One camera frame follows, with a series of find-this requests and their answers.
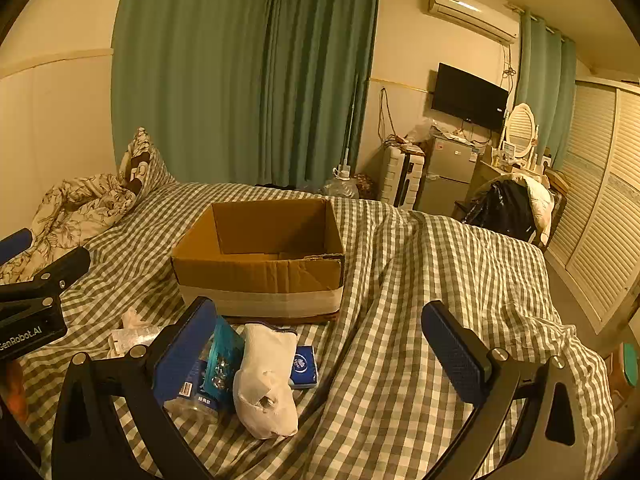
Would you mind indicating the teal snack packet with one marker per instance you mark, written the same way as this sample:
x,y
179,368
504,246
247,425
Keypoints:
x,y
222,355

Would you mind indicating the patterned bag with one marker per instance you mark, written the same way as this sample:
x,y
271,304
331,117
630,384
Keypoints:
x,y
365,187

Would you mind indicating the dressing table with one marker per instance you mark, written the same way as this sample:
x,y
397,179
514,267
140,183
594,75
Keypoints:
x,y
482,167

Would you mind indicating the dark chair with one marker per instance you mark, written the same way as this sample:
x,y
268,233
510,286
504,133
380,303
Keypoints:
x,y
557,215

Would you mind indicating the person's left hand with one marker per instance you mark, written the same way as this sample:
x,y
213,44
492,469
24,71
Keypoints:
x,y
14,390

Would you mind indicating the white ribbed suitcase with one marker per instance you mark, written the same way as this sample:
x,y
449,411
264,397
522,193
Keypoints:
x,y
397,177

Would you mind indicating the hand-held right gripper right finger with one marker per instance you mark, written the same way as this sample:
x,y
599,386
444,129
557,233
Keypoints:
x,y
455,350

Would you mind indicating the wide green curtain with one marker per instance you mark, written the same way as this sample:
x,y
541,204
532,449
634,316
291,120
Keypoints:
x,y
225,60

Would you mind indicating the brown cardboard box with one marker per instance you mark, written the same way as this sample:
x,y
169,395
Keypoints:
x,y
260,280

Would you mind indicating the white louvered wardrobe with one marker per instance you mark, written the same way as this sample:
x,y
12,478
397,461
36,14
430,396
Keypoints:
x,y
600,200

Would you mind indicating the teal stool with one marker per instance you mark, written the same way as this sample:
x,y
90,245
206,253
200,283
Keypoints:
x,y
631,365

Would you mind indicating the white tissue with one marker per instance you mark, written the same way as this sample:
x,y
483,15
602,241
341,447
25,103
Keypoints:
x,y
135,317

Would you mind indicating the white oval vanity mirror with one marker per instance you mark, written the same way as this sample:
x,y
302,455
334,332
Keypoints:
x,y
520,130

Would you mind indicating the white air conditioner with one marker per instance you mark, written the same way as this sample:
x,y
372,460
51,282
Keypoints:
x,y
472,12

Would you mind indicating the green checkered bed sheet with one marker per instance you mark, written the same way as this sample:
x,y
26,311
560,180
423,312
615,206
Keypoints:
x,y
400,285

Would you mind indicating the small silver fridge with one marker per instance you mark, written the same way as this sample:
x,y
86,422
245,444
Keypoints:
x,y
447,175

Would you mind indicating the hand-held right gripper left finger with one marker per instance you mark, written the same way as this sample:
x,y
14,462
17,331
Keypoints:
x,y
185,350

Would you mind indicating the narrow green curtain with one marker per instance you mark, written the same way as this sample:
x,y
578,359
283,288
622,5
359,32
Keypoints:
x,y
545,70

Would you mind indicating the floral and checkered pillow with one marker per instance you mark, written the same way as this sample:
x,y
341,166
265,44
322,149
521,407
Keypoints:
x,y
145,165

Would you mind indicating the dark blue tissue pack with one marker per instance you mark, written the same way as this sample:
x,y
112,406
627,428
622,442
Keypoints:
x,y
302,365

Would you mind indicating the white pole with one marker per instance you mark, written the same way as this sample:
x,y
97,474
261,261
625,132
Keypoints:
x,y
350,125

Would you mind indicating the pale plastic packet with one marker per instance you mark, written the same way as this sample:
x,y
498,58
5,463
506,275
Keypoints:
x,y
132,340

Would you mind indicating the white coat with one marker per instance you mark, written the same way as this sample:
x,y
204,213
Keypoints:
x,y
540,205

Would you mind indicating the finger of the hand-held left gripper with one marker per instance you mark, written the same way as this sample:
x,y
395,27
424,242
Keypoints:
x,y
65,265
15,247

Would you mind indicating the brown suitcase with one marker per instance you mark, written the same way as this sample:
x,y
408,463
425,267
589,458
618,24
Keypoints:
x,y
559,180

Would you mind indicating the clear bottle with blue label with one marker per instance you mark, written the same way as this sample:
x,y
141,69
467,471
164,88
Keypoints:
x,y
197,407

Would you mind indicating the clear water jug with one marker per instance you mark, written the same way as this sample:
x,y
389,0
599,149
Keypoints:
x,y
340,187

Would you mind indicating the black wall television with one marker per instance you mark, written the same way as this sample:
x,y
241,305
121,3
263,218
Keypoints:
x,y
467,95

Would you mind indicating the floral quilt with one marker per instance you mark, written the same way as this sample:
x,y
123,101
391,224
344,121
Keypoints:
x,y
75,205

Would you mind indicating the clear plastic bag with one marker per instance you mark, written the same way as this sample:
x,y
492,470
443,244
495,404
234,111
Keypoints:
x,y
420,134

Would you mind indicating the black jacket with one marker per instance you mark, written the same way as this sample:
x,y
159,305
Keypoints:
x,y
500,210

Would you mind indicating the white sock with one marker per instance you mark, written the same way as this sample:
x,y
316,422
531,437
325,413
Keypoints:
x,y
260,385

